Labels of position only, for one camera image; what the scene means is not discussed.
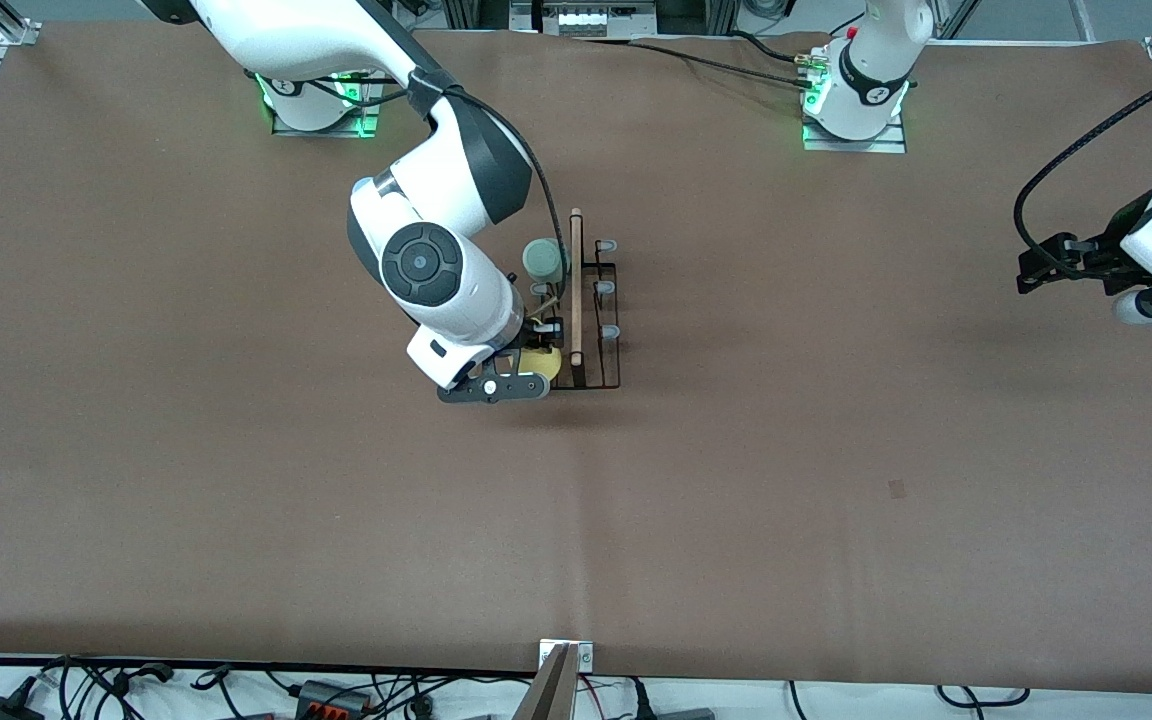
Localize yellow plastic cup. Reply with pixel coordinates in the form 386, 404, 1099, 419
519, 345, 564, 382

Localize mint green plastic cup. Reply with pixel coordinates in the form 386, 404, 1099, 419
522, 238, 571, 285

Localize black wire cup holder rack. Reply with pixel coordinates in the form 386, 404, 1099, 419
531, 207, 624, 391

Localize white power strip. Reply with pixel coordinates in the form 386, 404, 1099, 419
534, 0, 659, 39

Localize black orange connector box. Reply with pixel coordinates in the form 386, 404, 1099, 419
294, 680, 372, 717

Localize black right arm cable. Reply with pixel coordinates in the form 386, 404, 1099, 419
406, 65, 549, 321

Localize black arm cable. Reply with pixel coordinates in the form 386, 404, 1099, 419
1014, 50, 1152, 263
406, 65, 549, 321

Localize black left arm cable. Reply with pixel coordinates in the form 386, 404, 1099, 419
1014, 50, 1152, 263

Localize white metal bracket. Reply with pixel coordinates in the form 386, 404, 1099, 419
538, 640, 595, 673

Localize black cable on mat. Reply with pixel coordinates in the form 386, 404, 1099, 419
576, 33, 827, 93

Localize grey metal camera pole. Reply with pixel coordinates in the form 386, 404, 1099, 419
513, 643, 579, 720

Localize black looped floor cable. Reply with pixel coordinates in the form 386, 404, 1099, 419
936, 685, 1032, 709

